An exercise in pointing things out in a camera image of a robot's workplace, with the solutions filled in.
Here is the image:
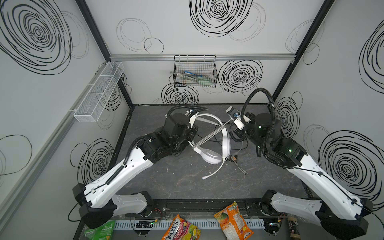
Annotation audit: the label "white headset cable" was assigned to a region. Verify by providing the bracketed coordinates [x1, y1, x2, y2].
[194, 118, 250, 176]

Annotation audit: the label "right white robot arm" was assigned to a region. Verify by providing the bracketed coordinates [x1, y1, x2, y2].
[226, 88, 373, 240]

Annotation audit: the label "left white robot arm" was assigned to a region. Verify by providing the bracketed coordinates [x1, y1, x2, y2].
[73, 105, 208, 229]

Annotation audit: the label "green items in basket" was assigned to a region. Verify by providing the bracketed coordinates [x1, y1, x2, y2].
[171, 71, 214, 87]

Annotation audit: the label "orange snack bag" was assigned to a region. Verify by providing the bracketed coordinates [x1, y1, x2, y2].
[214, 202, 254, 240]

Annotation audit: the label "Fox's candy bag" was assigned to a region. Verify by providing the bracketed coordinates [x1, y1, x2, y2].
[162, 215, 201, 240]

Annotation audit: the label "dark can at base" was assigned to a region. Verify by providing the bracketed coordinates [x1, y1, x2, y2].
[288, 217, 301, 240]

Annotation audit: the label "green snack bag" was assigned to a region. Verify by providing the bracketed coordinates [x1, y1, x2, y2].
[85, 221, 116, 240]

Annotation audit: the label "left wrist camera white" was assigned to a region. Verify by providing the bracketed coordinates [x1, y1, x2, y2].
[186, 109, 199, 127]

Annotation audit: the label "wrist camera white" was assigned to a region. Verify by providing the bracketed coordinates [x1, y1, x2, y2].
[186, 109, 199, 127]
[226, 106, 245, 130]

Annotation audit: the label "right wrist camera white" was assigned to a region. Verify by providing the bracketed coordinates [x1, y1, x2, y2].
[226, 106, 245, 130]

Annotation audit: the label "black wire wall basket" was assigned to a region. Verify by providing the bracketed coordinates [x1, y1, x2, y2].
[171, 60, 218, 88]

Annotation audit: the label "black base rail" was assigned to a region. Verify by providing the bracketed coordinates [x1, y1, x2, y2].
[147, 198, 303, 219]

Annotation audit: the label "aluminium wall rail back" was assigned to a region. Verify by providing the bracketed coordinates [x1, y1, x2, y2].
[110, 53, 296, 62]

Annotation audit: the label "aluminium wall rail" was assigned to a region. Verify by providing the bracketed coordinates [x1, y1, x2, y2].
[1, 62, 109, 229]
[110, 53, 296, 62]

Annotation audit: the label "white slotted cable duct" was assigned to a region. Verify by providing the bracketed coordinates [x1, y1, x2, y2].
[113, 218, 266, 231]

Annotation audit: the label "clear plastic wall shelf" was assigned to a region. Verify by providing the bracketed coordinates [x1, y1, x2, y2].
[74, 62, 124, 123]

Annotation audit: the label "aluminium wall rail left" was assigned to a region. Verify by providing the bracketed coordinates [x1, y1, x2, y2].
[1, 62, 109, 229]

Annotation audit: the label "black corner frame post right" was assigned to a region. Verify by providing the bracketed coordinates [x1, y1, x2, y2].
[273, 0, 335, 101]

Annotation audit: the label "black corner frame post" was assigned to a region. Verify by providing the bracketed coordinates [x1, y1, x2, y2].
[273, 0, 335, 101]
[75, 0, 135, 110]

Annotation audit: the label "black corner frame post left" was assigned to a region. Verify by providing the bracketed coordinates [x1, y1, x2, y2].
[75, 0, 135, 110]

